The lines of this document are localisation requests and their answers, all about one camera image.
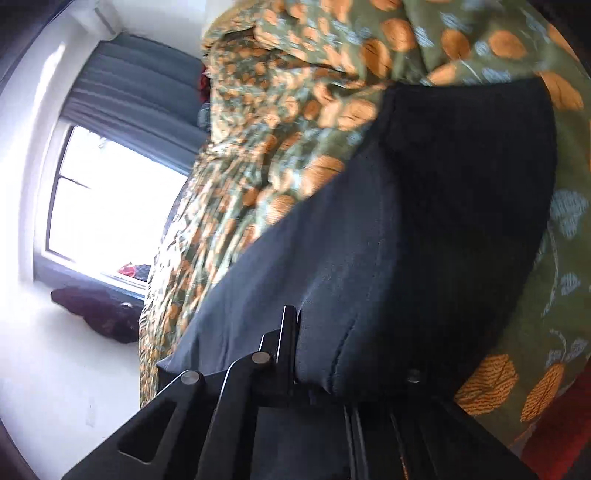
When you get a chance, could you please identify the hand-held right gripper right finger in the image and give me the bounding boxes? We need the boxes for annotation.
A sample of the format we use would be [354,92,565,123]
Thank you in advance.
[351,368,541,480]

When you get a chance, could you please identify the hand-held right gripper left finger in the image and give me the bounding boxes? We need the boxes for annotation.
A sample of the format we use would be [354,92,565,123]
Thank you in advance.
[61,305,352,480]

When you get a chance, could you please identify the dark navy pants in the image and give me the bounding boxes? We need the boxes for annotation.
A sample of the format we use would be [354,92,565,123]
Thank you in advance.
[156,78,558,403]

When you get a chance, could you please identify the red bed sheet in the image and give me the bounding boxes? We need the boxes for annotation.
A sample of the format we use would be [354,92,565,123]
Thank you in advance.
[521,369,591,480]

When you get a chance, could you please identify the red cloth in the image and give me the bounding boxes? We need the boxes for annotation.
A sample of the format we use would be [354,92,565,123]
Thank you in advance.
[117,263,151,280]

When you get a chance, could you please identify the dark maroon cloth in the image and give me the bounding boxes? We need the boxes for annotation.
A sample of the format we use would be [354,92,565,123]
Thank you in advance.
[51,286,147,344]

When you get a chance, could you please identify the green leaf-print bedspread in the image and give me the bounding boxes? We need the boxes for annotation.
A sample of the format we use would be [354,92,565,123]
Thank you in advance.
[139,0,591,450]

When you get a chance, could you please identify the window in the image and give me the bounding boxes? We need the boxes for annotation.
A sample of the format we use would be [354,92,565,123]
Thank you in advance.
[33,124,191,297]

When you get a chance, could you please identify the grey curtain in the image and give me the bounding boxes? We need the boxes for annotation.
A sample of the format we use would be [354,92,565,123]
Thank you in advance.
[62,41,209,178]

